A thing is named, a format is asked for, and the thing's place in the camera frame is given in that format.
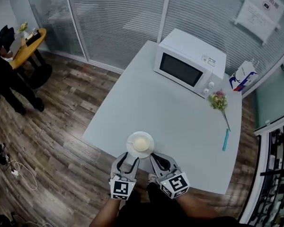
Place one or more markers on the person's white shoe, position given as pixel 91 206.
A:
pixel 152 179

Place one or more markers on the round yellow wooden table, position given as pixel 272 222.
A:
pixel 26 53

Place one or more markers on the grey laptop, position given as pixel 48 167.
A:
pixel 15 45

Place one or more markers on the vase with yellow flowers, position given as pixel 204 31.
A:
pixel 22 28

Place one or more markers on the turquoise pen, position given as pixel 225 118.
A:
pixel 225 139

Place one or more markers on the black box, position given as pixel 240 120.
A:
pixel 34 37

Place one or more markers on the person's left forearm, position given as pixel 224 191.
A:
pixel 106 212

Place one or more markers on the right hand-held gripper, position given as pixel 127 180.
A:
pixel 174 184

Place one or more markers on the white round tray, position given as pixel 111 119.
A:
pixel 132 151

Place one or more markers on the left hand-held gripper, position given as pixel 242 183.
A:
pixel 122 188

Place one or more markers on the person's black trousers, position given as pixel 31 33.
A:
pixel 161 209

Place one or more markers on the person's right forearm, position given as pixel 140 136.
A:
pixel 196 206

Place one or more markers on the black metal shelf rack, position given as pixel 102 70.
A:
pixel 272 174

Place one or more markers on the white cup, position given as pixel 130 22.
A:
pixel 141 143

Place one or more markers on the small flower bouquet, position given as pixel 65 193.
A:
pixel 218 102

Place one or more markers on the white paper wall notice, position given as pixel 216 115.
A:
pixel 260 13

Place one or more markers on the white microwave oven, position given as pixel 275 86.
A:
pixel 180 67

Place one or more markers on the white printed paper bag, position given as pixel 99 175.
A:
pixel 242 75

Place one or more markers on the black office chair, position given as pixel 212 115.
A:
pixel 6 34

